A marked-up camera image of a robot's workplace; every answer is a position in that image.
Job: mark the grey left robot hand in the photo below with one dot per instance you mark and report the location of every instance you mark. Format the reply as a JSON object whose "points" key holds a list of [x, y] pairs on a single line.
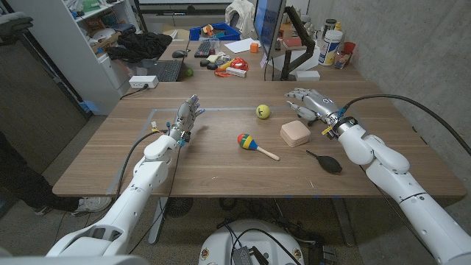
{"points": [[185, 118]]}

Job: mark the black rubber air blower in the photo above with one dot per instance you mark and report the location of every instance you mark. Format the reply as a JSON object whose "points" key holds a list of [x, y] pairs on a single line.
{"points": [[329, 164]]}

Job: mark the red cup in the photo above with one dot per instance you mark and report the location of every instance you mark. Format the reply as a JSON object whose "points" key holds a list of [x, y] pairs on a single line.
{"points": [[349, 47]]}

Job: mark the white wipes canister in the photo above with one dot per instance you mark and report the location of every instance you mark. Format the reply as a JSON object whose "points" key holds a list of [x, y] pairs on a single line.
{"points": [[329, 48]]}

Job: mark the white robot torso base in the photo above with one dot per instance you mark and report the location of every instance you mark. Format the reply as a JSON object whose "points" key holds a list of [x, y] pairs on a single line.
{"points": [[224, 244]]}

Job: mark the pink square jewelry box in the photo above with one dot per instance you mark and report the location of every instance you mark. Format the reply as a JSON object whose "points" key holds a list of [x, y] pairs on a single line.
{"points": [[295, 133]]}

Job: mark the white flat box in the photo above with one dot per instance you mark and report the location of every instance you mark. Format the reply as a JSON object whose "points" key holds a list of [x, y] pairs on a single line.
{"points": [[307, 75]]}

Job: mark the colourful striped wooden maraca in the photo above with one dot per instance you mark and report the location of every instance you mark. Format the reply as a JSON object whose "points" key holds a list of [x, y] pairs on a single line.
{"points": [[247, 141]]}

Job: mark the white shelf unit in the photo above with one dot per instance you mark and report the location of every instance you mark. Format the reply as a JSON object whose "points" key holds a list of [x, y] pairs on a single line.
{"points": [[70, 51]]}

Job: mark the computer monitor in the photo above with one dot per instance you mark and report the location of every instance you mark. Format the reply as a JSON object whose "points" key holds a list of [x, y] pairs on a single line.
{"points": [[268, 25]]}

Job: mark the dark gloved person hand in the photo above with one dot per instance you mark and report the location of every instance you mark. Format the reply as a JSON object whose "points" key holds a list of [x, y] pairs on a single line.
{"points": [[13, 25]]}

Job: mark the grey table leg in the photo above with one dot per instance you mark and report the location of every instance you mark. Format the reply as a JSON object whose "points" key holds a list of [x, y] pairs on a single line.
{"points": [[157, 221], [344, 221]]}

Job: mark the yellow tennis ball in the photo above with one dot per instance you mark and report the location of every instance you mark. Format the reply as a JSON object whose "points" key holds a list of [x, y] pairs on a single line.
{"points": [[263, 111]]}

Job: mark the white sneaker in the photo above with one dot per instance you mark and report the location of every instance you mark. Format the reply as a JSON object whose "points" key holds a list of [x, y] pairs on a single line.
{"points": [[92, 205]]}

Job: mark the white jacket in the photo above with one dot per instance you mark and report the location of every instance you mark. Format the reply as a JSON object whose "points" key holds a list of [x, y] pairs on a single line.
{"points": [[241, 16]]}

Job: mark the blue plastic bin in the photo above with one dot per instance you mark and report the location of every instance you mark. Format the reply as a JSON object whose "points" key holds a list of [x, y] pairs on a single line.
{"points": [[226, 33]]}

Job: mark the white paper sheet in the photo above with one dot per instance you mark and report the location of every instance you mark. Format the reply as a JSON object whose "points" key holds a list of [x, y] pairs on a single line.
{"points": [[239, 46]]}

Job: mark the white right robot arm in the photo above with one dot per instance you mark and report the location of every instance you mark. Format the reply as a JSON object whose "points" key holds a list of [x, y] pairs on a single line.
{"points": [[404, 184]]}

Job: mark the person leg dark trousers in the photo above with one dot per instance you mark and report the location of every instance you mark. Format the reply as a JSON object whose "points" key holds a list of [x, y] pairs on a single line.
{"points": [[25, 180]]}

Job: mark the black computer mouse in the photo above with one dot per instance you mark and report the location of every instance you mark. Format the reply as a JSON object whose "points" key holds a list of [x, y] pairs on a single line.
{"points": [[179, 54]]}

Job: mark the dark lidded bottle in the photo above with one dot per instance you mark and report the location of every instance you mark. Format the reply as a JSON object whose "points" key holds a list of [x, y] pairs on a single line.
{"points": [[328, 26]]}

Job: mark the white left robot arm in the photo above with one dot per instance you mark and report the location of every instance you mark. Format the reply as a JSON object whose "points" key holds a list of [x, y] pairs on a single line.
{"points": [[132, 198]]}

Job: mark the small white long box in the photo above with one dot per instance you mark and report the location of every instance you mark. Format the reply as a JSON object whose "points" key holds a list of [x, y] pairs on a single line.
{"points": [[236, 72]]}

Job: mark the orange cube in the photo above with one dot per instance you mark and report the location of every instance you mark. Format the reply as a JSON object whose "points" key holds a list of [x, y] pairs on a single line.
{"points": [[254, 48]]}

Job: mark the black crumpled cloth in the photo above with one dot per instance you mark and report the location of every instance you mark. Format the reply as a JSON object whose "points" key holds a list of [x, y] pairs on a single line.
{"points": [[141, 46]]}

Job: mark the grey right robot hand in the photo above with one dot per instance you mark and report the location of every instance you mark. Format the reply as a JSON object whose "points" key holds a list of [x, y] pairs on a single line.
{"points": [[320, 105]]}

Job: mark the black laptop keyboard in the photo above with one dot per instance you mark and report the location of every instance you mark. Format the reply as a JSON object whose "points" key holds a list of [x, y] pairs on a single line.
{"points": [[167, 70]]}

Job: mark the small green ball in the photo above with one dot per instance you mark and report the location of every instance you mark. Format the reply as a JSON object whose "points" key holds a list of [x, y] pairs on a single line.
{"points": [[189, 72]]}

